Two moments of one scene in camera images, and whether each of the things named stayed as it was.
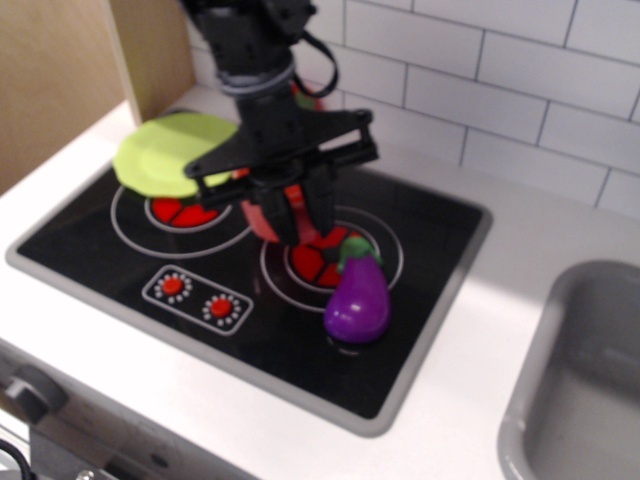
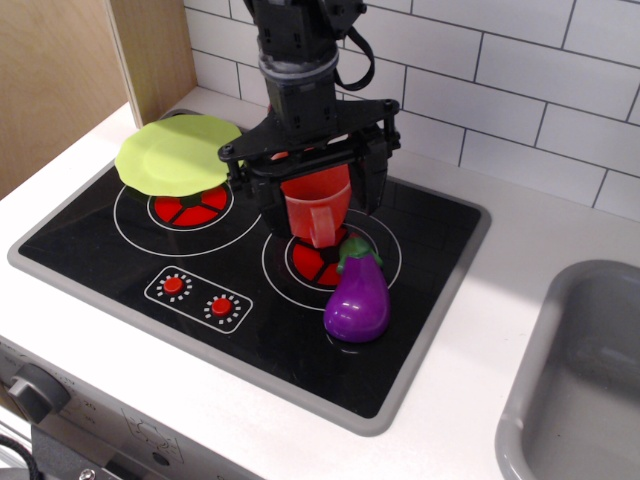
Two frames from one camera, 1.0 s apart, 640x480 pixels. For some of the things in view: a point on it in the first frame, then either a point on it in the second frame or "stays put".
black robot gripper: (277, 142) -> (306, 124)
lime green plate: (155, 155) stays put
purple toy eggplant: (358, 307) stays put
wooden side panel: (66, 63) stays put
